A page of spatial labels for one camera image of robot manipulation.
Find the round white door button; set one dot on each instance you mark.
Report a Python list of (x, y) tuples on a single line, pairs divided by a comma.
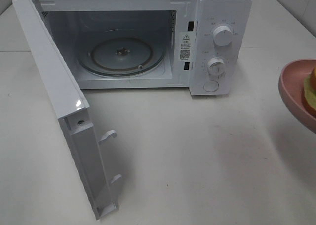
[(211, 86)]

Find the white timer knob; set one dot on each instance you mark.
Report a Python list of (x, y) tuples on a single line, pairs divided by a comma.
[(216, 66)]

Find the white microwave door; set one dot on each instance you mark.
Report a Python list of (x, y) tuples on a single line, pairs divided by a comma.
[(71, 109)]

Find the pink round plate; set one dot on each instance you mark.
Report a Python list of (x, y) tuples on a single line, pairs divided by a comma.
[(290, 85)]

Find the white bread sandwich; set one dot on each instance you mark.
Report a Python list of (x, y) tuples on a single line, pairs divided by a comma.
[(309, 93)]

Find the white microwave oven body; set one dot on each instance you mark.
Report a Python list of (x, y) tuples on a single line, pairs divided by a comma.
[(183, 27)]

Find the upper white power knob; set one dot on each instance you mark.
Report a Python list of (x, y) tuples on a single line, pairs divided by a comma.
[(223, 35)]

